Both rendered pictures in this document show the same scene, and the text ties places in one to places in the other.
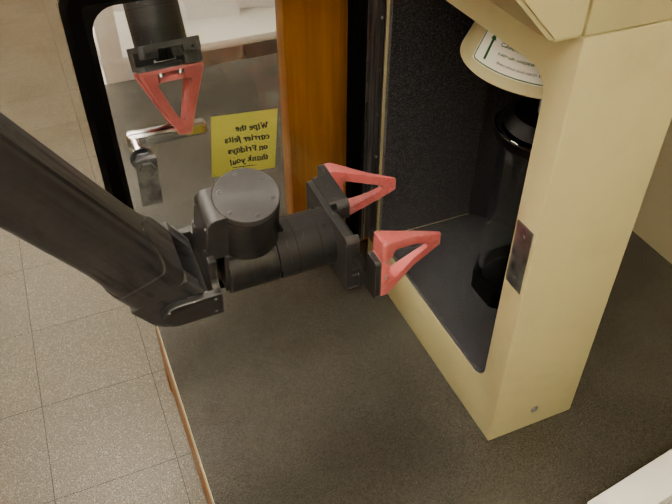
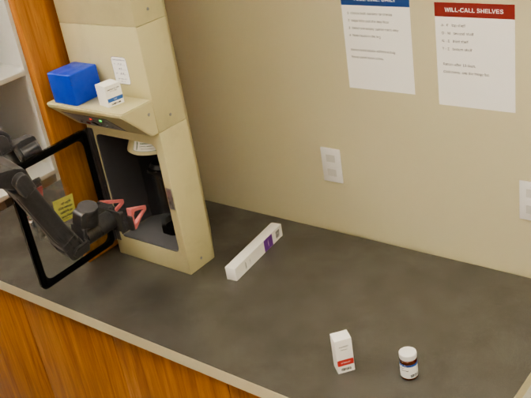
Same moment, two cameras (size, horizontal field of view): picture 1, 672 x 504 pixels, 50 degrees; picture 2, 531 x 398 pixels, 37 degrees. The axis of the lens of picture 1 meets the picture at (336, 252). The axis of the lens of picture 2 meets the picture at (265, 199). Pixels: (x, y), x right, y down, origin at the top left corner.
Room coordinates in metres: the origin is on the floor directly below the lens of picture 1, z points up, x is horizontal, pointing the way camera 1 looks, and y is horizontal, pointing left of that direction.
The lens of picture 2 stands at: (-1.55, 0.48, 2.21)
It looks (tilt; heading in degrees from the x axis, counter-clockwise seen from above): 27 degrees down; 335
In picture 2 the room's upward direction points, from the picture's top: 9 degrees counter-clockwise
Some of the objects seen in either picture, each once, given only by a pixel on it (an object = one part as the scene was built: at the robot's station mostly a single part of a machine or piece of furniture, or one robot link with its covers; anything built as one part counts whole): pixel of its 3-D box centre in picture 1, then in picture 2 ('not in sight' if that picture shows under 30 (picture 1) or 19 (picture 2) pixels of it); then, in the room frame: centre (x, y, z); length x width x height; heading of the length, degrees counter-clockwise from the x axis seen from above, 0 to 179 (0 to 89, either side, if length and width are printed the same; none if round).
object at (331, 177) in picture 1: (360, 201); (114, 208); (0.59, -0.02, 1.18); 0.09 x 0.07 x 0.07; 113
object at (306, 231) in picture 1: (308, 239); (105, 222); (0.53, 0.03, 1.17); 0.10 x 0.07 x 0.07; 23
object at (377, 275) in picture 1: (390, 242); (131, 213); (0.53, -0.05, 1.17); 0.09 x 0.07 x 0.07; 113
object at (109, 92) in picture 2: not in sight; (109, 93); (0.53, -0.08, 1.54); 0.05 x 0.05 x 0.06; 13
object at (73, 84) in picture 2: not in sight; (75, 83); (0.66, -0.02, 1.56); 0.10 x 0.10 x 0.09; 23
